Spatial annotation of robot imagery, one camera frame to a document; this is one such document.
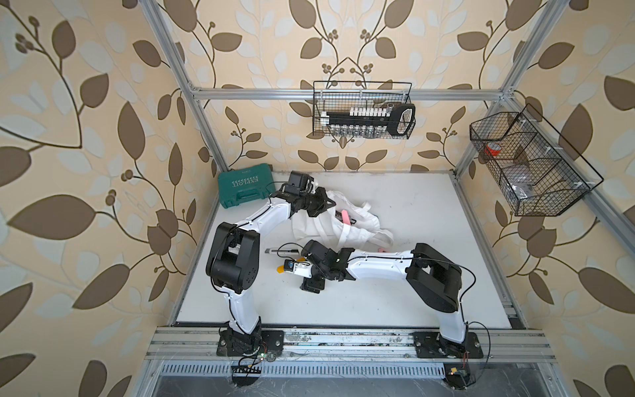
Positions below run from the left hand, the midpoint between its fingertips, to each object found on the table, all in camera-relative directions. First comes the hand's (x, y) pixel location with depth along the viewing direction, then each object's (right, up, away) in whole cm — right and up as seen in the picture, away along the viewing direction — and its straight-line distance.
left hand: (333, 199), depth 88 cm
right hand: (-10, -27, -1) cm, 29 cm away
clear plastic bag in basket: (+55, +6, -16) cm, 58 cm away
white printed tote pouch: (+11, -11, -3) cm, 16 cm away
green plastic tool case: (-40, +6, +23) cm, 46 cm away
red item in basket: (+57, +18, -1) cm, 60 cm away
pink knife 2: (+19, -20, +6) cm, 28 cm away
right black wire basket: (+61, +8, -16) cm, 64 cm away
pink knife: (+5, -7, +10) cm, 14 cm away
